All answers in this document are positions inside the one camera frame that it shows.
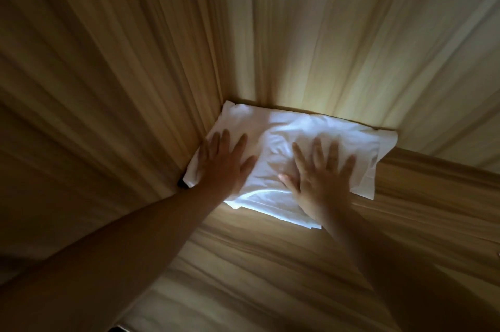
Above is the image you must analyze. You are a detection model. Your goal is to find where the person's right hand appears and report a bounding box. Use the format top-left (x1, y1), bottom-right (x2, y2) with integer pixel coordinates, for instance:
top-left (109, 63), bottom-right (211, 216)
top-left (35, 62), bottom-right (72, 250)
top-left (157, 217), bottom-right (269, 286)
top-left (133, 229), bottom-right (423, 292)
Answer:
top-left (278, 137), bottom-right (357, 227)

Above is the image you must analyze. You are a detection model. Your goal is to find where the person's left hand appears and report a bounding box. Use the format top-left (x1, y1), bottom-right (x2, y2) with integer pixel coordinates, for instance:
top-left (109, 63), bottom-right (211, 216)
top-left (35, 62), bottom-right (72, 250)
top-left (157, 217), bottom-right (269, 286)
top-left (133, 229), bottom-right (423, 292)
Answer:
top-left (195, 129), bottom-right (258, 202)

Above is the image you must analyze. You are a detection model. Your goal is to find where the white button shirt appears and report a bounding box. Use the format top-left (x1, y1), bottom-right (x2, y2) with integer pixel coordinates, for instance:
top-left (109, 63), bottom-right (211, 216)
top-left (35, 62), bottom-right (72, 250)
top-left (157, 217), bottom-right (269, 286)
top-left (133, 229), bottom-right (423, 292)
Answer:
top-left (182, 100), bottom-right (398, 230)

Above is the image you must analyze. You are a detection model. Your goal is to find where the wooden wardrobe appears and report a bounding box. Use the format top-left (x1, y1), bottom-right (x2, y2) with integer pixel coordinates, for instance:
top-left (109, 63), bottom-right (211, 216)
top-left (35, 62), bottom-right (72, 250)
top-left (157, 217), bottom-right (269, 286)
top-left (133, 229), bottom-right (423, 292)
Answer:
top-left (0, 0), bottom-right (500, 332)

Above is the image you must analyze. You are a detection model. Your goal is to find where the person's left forearm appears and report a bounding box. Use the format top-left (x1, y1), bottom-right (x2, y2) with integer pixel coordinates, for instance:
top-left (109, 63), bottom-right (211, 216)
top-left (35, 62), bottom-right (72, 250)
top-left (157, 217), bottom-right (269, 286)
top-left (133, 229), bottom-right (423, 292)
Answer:
top-left (0, 183), bottom-right (227, 332)

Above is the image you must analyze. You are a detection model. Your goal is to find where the person's right forearm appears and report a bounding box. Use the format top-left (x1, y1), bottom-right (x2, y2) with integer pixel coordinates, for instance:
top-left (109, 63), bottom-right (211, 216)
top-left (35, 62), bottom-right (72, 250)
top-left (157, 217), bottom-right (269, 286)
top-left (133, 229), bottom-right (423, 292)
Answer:
top-left (324, 202), bottom-right (500, 332)

